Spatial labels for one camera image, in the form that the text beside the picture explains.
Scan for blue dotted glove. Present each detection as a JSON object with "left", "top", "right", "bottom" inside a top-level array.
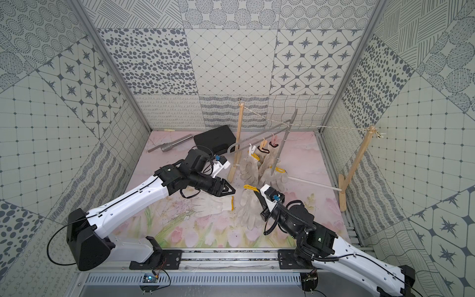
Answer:
[
  {"left": 191, "top": 193, "right": 235, "bottom": 218},
  {"left": 237, "top": 185, "right": 264, "bottom": 230}
]

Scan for white clothes peg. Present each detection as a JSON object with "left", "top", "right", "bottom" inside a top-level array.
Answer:
[{"left": 248, "top": 144, "right": 257, "bottom": 157}]

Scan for beige knit gloves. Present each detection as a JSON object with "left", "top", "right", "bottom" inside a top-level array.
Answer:
[{"left": 266, "top": 142, "right": 285, "bottom": 179}]

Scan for grey clip hanger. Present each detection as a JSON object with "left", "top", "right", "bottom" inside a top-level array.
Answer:
[{"left": 226, "top": 103, "right": 298, "bottom": 181}]

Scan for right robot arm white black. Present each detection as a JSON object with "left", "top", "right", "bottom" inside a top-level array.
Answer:
[{"left": 261, "top": 198, "right": 422, "bottom": 297}]

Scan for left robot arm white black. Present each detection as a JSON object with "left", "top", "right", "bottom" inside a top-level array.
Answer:
[{"left": 62, "top": 148, "right": 236, "bottom": 272}]

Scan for black flat pad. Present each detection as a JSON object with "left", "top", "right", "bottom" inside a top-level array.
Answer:
[{"left": 193, "top": 125, "right": 236, "bottom": 155}]

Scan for grey metal cylinder tool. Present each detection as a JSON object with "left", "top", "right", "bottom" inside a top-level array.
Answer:
[{"left": 148, "top": 134, "right": 194, "bottom": 153}]

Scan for small circuit board left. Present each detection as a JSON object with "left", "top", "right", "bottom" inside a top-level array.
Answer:
[{"left": 139, "top": 274, "right": 160, "bottom": 293}]

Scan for small black module right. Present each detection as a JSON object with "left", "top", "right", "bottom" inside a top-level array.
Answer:
[{"left": 300, "top": 272, "right": 319, "bottom": 292}]

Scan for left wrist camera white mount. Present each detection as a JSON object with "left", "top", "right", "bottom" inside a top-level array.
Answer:
[{"left": 211, "top": 155, "right": 231, "bottom": 178}]

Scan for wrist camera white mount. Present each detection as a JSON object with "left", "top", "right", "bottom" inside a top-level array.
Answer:
[
  {"left": 211, "top": 155, "right": 231, "bottom": 178},
  {"left": 259, "top": 184, "right": 285, "bottom": 214}
]

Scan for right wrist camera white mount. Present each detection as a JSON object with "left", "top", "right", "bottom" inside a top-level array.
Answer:
[{"left": 259, "top": 184, "right": 285, "bottom": 214}]

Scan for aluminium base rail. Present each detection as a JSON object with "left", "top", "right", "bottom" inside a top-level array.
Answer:
[{"left": 75, "top": 247, "right": 383, "bottom": 273}]

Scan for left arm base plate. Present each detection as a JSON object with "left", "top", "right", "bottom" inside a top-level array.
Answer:
[{"left": 129, "top": 249, "right": 183, "bottom": 271}]

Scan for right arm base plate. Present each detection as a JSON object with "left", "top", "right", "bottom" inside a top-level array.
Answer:
[{"left": 277, "top": 249, "right": 314, "bottom": 270}]

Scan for wooden drying rack frame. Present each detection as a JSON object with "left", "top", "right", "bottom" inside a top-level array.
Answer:
[{"left": 227, "top": 101, "right": 379, "bottom": 212}]

